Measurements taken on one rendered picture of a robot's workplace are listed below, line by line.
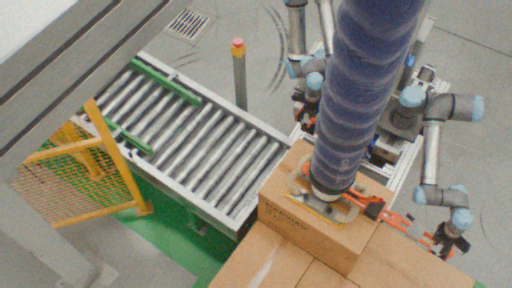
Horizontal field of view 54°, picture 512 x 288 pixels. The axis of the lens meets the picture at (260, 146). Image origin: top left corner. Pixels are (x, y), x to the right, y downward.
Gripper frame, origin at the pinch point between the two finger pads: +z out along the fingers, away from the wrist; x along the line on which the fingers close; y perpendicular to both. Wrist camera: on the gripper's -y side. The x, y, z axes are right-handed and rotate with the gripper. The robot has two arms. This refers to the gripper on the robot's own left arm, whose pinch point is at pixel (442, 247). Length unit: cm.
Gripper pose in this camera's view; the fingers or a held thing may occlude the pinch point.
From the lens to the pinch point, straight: 250.8
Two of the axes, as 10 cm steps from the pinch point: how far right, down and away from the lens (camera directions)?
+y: -8.3, -4.9, 2.8
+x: -5.6, 7.2, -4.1
